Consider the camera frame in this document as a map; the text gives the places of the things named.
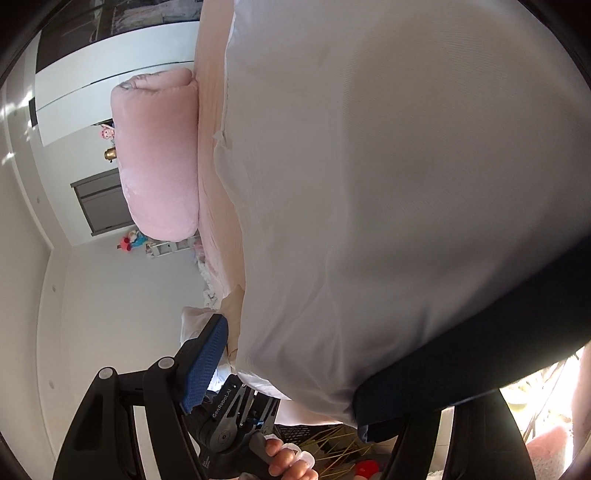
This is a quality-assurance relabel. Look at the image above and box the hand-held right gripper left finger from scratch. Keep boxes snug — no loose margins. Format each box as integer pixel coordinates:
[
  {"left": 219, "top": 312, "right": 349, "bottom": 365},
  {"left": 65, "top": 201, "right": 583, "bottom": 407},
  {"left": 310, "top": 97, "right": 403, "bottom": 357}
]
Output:
[{"left": 52, "top": 314, "right": 230, "bottom": 480}]

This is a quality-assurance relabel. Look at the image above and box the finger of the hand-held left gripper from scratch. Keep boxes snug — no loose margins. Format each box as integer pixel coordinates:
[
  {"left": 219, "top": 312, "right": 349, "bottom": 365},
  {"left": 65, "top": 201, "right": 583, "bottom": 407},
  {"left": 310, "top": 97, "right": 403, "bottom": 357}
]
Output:
[{"left": 236, "top": 382, "right": 282, "bottom": 430}]

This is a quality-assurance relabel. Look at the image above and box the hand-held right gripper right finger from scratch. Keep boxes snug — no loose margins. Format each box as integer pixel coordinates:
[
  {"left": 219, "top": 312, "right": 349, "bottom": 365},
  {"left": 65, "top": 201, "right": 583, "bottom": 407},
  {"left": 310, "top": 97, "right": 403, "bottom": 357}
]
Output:
[{"left": 381, "top": 390, "right": 539, "bottom": 480}]

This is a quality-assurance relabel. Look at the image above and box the white shirt with navy trim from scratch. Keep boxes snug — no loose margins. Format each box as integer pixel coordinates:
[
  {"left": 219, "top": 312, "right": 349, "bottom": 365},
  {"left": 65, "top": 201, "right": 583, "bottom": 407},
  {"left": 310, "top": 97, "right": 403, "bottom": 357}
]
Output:
[{"left": 212, "top": 0, "right": 591, "bottom": 444}]

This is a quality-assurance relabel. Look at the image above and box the clothes heap beside bed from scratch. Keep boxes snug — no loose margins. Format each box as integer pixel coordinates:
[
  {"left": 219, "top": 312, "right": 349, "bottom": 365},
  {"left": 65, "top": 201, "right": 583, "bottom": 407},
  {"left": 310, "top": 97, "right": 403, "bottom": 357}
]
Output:
[{"left": 196, "top": 258, "right": 227, "bottom": 305}]

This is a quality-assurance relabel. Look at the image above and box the person's left hand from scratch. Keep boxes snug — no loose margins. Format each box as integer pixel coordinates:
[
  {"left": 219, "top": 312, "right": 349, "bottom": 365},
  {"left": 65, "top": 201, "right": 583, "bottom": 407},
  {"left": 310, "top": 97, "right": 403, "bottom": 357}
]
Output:
[{"left": 265, "top": 438, "right": 319, "bottom": 480}]

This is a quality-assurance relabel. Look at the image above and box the crumpled white cloth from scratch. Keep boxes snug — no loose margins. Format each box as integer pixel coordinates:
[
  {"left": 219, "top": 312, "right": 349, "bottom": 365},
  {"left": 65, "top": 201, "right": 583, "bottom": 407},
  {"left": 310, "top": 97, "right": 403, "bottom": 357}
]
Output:
[{"left": 179, "top": 305, "right": 218, "bottom": 347}]

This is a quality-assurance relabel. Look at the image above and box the white shelf rack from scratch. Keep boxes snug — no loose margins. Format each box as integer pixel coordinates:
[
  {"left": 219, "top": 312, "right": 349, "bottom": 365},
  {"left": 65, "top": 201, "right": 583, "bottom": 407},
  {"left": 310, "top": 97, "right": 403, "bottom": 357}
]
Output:
[{"left": 147, "top": 237, "right": 192, "bottom": 260}]

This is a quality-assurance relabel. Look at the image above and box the red and blue doll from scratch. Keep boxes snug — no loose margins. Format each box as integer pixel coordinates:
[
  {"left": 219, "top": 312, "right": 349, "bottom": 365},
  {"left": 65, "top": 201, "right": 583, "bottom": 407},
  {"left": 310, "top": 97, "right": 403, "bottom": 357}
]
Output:
[{"left": 115, "top": 228, "right": 151, "bottom": 252}]

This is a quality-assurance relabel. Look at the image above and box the grey door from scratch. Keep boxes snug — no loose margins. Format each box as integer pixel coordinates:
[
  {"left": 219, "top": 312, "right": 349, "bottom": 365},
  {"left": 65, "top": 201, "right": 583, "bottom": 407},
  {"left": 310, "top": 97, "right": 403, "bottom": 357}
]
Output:
[{"left": 70, "top": 168, "right": 136, "bottom": 237}]

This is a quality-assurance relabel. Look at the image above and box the large pink pillow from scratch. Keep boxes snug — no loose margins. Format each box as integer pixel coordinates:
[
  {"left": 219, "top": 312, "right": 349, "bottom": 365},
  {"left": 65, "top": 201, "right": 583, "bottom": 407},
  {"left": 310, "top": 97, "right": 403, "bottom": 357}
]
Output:
[{"left": 110, "top": 68, "right": 201, "bottom": 243}]

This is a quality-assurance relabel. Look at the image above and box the pink bed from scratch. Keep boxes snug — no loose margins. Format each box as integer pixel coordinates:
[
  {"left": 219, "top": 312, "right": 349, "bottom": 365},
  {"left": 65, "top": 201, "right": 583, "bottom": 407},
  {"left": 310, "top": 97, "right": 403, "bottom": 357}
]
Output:
[{"left": 194, "top": 0, "right": 361, "bottom": 428}]

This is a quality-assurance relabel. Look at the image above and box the white wardrobe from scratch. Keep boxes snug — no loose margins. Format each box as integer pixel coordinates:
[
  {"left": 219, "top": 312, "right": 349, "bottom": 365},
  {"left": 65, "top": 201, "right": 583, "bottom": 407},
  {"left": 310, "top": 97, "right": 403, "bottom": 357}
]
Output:
[{"left": 34, "top": 23, "right": 201, "bottom": 147}]

